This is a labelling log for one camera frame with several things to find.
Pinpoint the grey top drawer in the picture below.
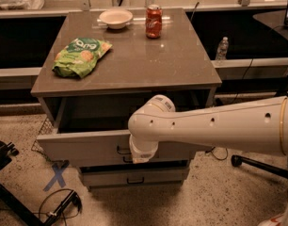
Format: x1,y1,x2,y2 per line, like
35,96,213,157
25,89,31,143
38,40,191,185
36,97,211,168

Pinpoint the grey drawer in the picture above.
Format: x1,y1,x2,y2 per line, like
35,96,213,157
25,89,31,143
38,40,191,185
36,97,211,168
79,167,189,187

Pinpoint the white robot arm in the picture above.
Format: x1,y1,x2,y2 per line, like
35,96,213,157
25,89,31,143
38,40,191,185
128,95,288,163

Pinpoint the grey drawer cabinet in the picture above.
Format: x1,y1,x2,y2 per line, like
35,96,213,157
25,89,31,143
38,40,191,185
30,8,223,192

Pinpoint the grey bottom drawer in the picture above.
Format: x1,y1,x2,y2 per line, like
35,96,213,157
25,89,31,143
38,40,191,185
79,167,189,187

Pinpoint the green chip bag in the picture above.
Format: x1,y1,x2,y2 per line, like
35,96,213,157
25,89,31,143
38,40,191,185
53,38,112,78

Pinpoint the red soda can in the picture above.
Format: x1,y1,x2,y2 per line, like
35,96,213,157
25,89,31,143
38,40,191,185
146,4,163,39

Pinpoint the white bowl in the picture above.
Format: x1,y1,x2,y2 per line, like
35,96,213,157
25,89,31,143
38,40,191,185
99,9,133,29

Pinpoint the clear water bottle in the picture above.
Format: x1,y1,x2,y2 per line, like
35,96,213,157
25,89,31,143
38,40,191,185
216,37,229,60

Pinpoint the black office chair base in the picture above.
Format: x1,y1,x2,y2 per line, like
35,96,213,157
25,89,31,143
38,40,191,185
231,154,288,179

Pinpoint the blue tape cross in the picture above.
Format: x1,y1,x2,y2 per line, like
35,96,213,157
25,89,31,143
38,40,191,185
43,161,69,192

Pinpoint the red white sneaker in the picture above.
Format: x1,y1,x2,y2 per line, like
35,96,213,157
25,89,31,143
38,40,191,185
258,214,284,226

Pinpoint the wire mesh basket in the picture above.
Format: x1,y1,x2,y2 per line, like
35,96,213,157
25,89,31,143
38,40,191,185
31,118,53,162

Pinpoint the black stand with cable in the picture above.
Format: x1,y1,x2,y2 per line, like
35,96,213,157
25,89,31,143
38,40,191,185
0,141,83,226

